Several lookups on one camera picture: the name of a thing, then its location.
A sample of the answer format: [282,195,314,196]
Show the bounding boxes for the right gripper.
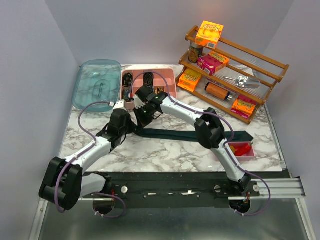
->
[132,104,154,132]

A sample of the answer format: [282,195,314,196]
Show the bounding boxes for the dark green tie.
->
[133,128,254,143]

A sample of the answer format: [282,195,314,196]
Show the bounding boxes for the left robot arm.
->
[38,108,136,213]

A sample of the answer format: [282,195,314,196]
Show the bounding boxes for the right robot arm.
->
[131,86,252,196]

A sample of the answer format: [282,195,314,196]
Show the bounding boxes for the rolled yellow tie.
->
[154,87,164,95]

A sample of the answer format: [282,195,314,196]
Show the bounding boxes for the rolled dark tie front-left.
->
[122,87,133,102]

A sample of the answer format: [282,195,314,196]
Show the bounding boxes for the pink divided organizer box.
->
[120,68,177,110]

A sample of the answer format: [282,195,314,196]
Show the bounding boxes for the rolled black tie back-middle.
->
[143,72,154,86]

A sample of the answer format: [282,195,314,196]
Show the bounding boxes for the rolled black tie back-left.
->
[122,72,133,87]

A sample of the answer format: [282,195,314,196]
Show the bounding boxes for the blue transparent lid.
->
[71,59,122,113]

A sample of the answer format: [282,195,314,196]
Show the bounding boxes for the orange sponge box lower left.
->
[177,68,202,92]

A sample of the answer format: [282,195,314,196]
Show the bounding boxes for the orange sponge box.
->
[194,21,224,49]
[177,68,202,92]
[231,94,258,119]

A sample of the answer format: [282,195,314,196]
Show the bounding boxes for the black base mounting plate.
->
[85,170,290,213]

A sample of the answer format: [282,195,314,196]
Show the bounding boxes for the orange cylindrical bottle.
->
[204,82,234,101]

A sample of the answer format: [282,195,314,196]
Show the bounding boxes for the dark tin can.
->
[188,41,204,64]

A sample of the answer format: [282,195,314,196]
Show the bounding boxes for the pink sponge box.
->
[197,51,230,76]

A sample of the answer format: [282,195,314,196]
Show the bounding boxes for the yellow toy pepper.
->
[230,146,236,153]

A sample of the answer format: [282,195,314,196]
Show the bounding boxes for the orange sponge box lower right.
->
[231,94,258,119]

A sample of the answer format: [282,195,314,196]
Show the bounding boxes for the red toy pepper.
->
[235,142,253,156]

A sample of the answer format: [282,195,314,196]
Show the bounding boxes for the wooden three-tier shelf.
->
[179,37,290,125]

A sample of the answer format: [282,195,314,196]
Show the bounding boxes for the small pink tray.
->
[228,142,256,162]

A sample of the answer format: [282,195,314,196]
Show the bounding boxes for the orange sponge box top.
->
[194,21,224,49]

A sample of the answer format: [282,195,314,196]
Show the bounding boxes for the metal scoop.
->
[223,75,261,89]

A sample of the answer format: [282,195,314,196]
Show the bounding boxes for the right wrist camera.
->
[128,94,146,110]

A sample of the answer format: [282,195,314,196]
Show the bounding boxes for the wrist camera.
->
[109,99,127,110]
[128,94,146,110]

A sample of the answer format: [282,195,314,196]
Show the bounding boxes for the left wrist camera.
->
[109,99,127,110]

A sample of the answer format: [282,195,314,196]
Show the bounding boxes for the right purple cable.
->
[128,71,272,217]

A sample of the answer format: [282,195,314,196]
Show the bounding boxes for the aluminium frame rail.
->
[228,177,307,201]

